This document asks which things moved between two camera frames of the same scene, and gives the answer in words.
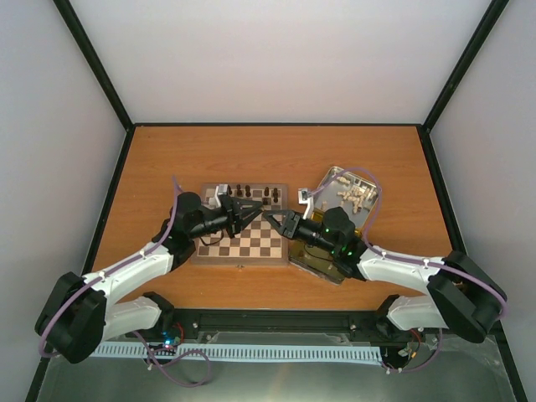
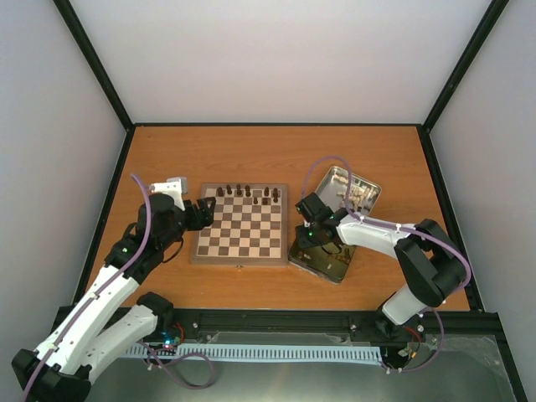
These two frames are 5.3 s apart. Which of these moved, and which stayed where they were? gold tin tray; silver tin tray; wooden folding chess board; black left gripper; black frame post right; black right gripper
Moved: black left gripper; black right gripper
Stayed: gold tin tray; black frame post right; wooden folding chess board; silver tin tray
